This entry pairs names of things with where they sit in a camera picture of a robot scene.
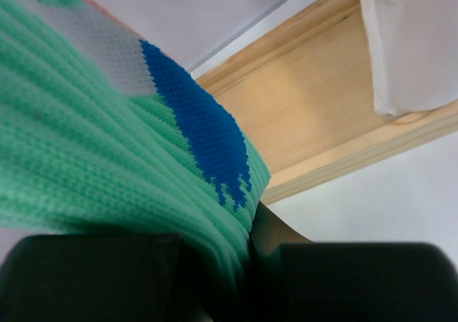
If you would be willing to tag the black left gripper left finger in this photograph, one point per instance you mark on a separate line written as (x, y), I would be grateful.
(147, 277)

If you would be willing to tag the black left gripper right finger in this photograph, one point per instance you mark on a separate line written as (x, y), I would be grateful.
(295, 279)

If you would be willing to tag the wooden rack base tray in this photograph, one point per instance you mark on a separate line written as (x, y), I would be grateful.
(302, 93)

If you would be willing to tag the white hanging cloth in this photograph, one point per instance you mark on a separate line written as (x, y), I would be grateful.
(413, 51)

